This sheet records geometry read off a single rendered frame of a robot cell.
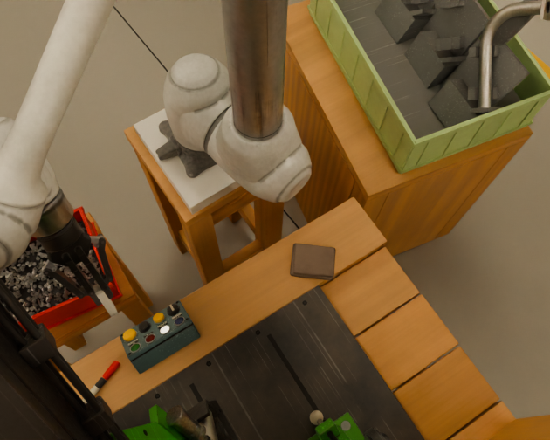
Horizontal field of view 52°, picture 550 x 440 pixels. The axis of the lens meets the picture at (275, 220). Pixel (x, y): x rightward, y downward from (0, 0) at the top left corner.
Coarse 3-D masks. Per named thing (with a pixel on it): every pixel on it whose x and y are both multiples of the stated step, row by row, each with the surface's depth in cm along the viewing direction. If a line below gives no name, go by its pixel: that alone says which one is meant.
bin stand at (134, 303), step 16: (96, 224) 144; (112, 256) 141; (128, 272) 178; (128, 288) 138; (128, 304) 140; (144, 304) 160; (80, 320) 134; (96, 320) 137; (64, 336) 133; (80, 336) 207
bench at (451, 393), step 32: (384, 256) 134; (320, 288) 130; (352, 288) 130; (384, 288) 131; (352, 320) 128; (384, 320) 128; (416, 320) 128; (384, 352) 125; (416, 352) 125; (416, 384) 122; (448, 384) 123; (480, 384) 123; (416, 416) 120; (448, 416) 120; (480, 416) 120; (512, 416) 120
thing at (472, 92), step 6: (474, 48) 140; (492, 48) 140; (474, 54) 140; (492, 54) 140; (468, 90) 143; (474, 90) 142; (492, 90) 142; (468, 96) 143; (474, 96) 142; (492, 96) 142
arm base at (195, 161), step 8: (160, 128) 144; (168, 128) 143; (168, 136) 142; (168, 144) 139; (176, 144) 139; (160, 152) 139; (168, 152) 139; (176, 152) 140; (184, 152) 139; (192, 152) 137; (200, 152) 136; (160, 160) 140; (184, 160) 139; (192, 160) 139; (200, 160) 139; (208, 160) 139; (192, 168) 139; (200, 168) 139; (192, 176) 139
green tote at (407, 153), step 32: (320, 0) 160; (480, 0) 157; (320, 32) 170; (352, 32) 149; (352, 64) 155; (384, 96) 142; (544, 96) 142; (384, 128) 150; (448, 128) 138; (480, 128) 144; (512, 128) 155; (416, 160) 147
